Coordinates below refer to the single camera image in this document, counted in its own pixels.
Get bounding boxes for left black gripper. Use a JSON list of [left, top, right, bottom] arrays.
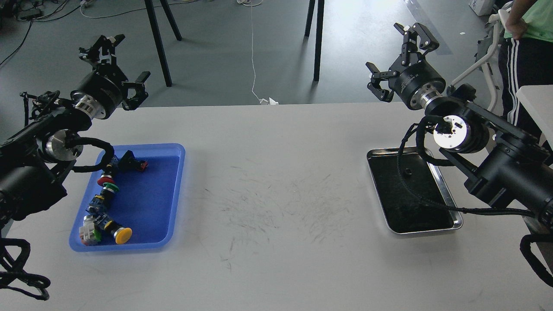
[[70, 34, 151, 120]]

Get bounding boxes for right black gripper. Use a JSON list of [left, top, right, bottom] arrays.
[[365, 23, 446, 110]]

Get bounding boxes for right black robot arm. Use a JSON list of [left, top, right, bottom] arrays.
[[366, 23, 553, 286]]

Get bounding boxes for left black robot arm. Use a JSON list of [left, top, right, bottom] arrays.
[[0, 34, 150, 301]]

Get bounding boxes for black red connector part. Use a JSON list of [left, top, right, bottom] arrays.
[[118, 150, 148, 172]]

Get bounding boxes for black stand leg left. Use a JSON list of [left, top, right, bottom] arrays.
[[144, 0, 182, 87]]

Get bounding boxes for black stand leg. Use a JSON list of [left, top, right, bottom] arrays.
[[304, 0, 325, 82], [144, 0, 182, 87]]

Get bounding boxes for black stand leg right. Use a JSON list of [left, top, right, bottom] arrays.
[[304, 0, 325, 82]]

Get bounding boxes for white chair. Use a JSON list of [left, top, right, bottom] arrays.
[[447, 2, 513, 112]]

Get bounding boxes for white box on floor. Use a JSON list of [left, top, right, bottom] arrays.
[[468, 0, 495, 16]]

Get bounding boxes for blue plastic tray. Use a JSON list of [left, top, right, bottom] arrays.
[[68, 143, 185, 252]]

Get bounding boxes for person in green shirt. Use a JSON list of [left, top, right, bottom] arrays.
[[498, 0, 553, 138]]

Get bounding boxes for white side table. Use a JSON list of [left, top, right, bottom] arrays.
[[517, 85, 553, 145]]

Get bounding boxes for metal tray with black mat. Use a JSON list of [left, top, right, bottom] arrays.
[[366, 147, 464, 235]]

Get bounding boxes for white green terminal block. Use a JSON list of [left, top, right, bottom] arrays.
[[79, 215, 102, 246]]

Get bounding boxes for red push button switch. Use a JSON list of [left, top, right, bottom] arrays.
[[97, 156, 119, 187]]

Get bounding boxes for black floor cables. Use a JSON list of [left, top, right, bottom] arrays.
[[0, 0, 87, 67]]

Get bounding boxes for green push button switch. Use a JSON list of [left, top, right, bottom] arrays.
[[93, 182, 119, 205]]

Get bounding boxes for white cable on floor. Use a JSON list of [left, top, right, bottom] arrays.
[[236, 0, 279, 105]]

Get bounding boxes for yellow push button switch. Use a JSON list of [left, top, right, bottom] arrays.
[[103, 220, 133, 245]]

